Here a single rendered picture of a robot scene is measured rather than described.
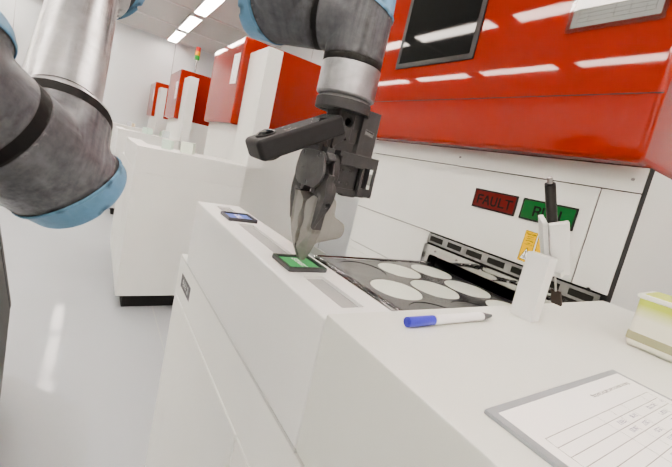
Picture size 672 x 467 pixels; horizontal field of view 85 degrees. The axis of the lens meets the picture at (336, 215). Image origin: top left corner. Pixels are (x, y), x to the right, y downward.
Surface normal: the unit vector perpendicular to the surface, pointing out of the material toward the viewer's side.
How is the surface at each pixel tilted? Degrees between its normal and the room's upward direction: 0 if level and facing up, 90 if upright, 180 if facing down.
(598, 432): 0
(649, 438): 0
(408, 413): 90
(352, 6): 90
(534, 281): 90
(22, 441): 0
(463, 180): 90
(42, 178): 111
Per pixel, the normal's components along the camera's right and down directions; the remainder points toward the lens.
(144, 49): 0.53, 0.23
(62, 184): 0.82, 0.47
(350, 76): 0.07, 0.15
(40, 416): 0.22, -0.97
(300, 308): -0.82, -0.11
